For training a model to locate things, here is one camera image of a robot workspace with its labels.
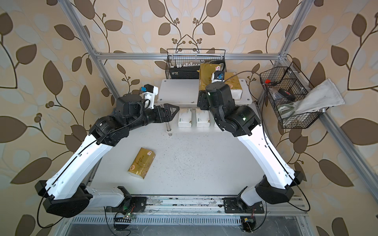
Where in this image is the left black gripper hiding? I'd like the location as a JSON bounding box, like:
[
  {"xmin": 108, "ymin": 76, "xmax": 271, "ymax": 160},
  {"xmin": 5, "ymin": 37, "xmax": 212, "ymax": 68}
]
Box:
[{"xmin": 125, "ymin": 104, "xmax": 181, "ymax": 134}]

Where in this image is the gold tissue pack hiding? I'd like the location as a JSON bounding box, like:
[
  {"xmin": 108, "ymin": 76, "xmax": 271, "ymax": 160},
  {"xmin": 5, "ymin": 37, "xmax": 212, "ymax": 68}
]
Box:
[
  {"xmin": 224, "ymin": 72, "xmax": 243, "ymax": 100},
  {"xmin": 199, "ymin": 64, "xmax": 221, "ymax": 91},
  {"xmin": 128, "ymin": 148, "xmax": 156, "ymax": 179}
]

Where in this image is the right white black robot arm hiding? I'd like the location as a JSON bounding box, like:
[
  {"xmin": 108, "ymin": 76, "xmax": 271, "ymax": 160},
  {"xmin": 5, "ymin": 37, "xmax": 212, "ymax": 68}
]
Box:
[{"xmin": 197, "ymin": 82, "xmax": 303, "ymax": 209}]

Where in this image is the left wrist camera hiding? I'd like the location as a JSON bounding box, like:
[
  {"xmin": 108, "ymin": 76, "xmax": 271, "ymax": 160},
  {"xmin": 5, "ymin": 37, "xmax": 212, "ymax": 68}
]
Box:
[{"xmin": 140, "ymin": 84, "xmax": 158, "ymax": 109}]

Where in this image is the black wire basket rear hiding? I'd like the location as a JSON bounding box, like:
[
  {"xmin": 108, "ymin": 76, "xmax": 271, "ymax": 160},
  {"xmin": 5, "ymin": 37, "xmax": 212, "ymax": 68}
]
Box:
[{"xmin": 165, "ymin": 48, "xmax": 226, "ymax": 73}]

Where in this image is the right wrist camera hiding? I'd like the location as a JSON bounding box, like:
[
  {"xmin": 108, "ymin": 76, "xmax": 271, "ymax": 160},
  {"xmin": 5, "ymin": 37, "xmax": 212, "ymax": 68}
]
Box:
[{"xmin": 211, "ymin": 70, "xmax": 225, "ymax": 83}]

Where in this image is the black wire basket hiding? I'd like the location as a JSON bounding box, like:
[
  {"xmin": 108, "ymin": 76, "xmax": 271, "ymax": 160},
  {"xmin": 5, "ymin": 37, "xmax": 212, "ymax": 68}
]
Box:
[
  {"xmin": 259, "ymin": 63, "xmax": 326, "ymax": 129},
  {"xmin": 165, "ymin": 48, "xmax": 226, "ymax": 73}
]

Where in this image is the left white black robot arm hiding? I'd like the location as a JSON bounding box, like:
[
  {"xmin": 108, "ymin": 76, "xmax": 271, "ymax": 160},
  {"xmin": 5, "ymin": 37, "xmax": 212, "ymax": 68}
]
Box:
[{"xmin": 35, "ymin": 93, "xmax": 180, "ymax": 218}]

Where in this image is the white cloth rag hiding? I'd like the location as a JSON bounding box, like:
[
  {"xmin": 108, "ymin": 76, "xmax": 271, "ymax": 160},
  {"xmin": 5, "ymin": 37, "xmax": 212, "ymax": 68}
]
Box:
[{"xmin": 277, "ymin": 78, "xmax": 345, "ymax": 118}]

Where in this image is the black yellow tool box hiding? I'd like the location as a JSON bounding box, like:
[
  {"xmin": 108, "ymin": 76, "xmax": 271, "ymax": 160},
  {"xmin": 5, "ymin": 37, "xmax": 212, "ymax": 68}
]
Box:
[{"xmin": 166, "ymin": 66, "xmax": 200, "ymax": 80}]

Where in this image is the black wire basket right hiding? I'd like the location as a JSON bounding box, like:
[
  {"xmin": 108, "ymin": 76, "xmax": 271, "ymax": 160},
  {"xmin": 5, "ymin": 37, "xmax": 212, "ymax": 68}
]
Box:
[{"xmin": 259, "ymin": 63, "xmax": 326, "ymax": 129}]

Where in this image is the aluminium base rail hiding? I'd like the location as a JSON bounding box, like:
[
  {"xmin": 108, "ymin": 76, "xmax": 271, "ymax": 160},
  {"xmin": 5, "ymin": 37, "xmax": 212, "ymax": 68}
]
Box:
[{"xmin": 67, "ymin": 195, "xmax": 308, "ymax": 226}]

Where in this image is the white two-tier shelf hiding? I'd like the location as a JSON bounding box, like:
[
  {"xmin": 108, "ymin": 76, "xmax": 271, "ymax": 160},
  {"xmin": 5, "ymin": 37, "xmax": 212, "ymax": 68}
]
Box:
[{"xmin": 158, "ymin": 79, "xmax": 259, "ymax": 137}]

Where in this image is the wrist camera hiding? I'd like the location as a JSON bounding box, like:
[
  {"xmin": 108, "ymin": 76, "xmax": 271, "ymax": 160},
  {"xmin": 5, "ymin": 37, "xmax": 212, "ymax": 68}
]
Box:
[
  {"xmin": 140, "ymin": 84, "xmax": 158, "ymax": 109},
  {"xmin": 211, "ymin": 70, "xmax": 225, "ymax": 83}
]

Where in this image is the white tissue pack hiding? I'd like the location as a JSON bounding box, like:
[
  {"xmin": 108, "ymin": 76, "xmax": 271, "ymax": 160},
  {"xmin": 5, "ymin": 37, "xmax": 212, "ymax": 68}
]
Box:
[
  {"xmin": 195, "ymin": 108, "xmax": 210, "ymax": 128},
  {"xmin": 178, "ymin": 108, "xmax": 193, "ymax": 128}
]

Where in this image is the red handled tool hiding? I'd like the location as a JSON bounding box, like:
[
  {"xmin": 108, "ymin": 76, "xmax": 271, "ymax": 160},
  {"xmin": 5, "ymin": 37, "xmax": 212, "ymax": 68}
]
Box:
[{"xmin": 264, "ymin": 79, "xmax": 278, "ymax": 88}]

